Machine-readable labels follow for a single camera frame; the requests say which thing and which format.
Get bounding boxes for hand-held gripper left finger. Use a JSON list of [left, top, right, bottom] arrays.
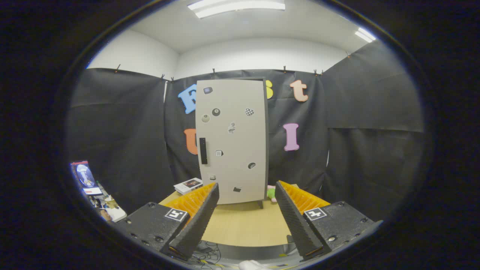
[[114, 182, 220, 261]]

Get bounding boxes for white cluttered object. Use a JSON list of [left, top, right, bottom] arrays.
[[92, 193, 127, 222]]

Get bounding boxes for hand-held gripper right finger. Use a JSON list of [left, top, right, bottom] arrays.
[[275, 180, 383, 261]]

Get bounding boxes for white rounded object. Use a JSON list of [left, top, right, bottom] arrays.
[[239, 260, 270, 270]]

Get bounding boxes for black backdrop cloth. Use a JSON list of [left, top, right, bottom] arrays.
[[67, 39, 426, 222]]

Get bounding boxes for black cables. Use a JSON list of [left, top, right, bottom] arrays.
[[189, 242, 222, 267]]

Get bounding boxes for blue poster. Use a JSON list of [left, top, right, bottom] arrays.
[[70, 160, 102, 196]]

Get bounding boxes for long ceiling light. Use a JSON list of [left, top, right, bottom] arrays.
[[187, 0, 286, 19]]

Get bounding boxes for white book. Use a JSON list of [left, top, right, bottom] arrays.
[[174, 178, 203, 195]]

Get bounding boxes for dark grey shoe cabinet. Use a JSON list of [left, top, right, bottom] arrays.
[[195, 77, 270, 209]]

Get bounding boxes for small ceiling light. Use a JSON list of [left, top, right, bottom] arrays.
[[355, 27, 377, 43]]

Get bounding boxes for light grey shoe cabinet door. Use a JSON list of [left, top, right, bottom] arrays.
[[195, 79, 267, 205]]

